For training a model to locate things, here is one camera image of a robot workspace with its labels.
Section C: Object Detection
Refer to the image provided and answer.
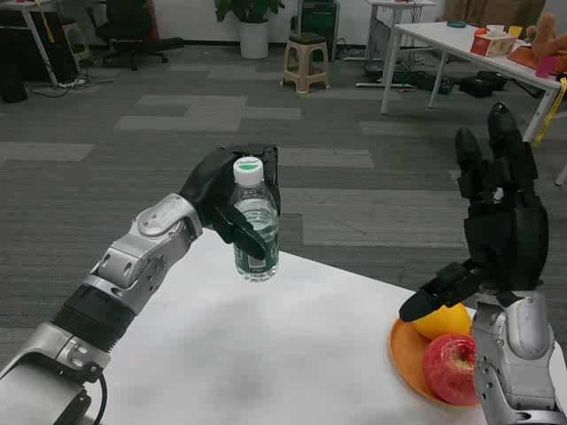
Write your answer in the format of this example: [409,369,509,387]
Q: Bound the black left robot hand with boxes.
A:
[178,143,283,261]

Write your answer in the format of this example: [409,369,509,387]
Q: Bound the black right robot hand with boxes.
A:
[398,102,550,323]

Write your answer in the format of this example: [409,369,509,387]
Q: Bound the clear water bottle green label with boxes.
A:
[232,155,280,283]

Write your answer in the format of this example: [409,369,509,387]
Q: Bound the yellow orange fruit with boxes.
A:
[411,302,472,341]

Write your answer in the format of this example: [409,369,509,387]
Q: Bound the red apple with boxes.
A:
[423,333,480,406]

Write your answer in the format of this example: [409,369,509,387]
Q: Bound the black bag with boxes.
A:
[458,70,509,97]

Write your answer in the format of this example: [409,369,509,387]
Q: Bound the orange round plate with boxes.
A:
[390,316,479,406]

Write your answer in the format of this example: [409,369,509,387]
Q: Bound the beige plastic stool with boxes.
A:
[282,34,330,95]

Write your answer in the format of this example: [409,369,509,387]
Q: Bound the black office chair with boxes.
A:
[86,0,185,71]

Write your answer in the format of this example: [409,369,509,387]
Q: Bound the pink plastic cup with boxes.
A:
[536,55,557,79]

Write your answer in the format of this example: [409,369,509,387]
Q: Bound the green potted plant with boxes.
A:
[214,0,287,24]

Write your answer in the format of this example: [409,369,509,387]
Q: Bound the small wooden stool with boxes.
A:
[61,21,94,71]

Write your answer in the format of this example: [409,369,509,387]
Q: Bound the red tissue box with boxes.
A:
[470,32,518,58]

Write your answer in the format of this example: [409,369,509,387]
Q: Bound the white long table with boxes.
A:
[380,20,567,187]

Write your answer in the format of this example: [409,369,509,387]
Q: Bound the black green cabinet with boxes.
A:
[297,0,341,50]

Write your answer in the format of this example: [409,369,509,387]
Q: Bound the orange plush toy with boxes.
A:
[525,12,567,58]

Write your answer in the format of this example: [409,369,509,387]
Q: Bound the yellow hanging strap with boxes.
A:
[532,77,567,147]

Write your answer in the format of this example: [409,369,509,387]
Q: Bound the white desk frame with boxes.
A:
[0,0,60,87]

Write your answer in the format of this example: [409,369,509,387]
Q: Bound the white desk with cables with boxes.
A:
[355,0,439,89]

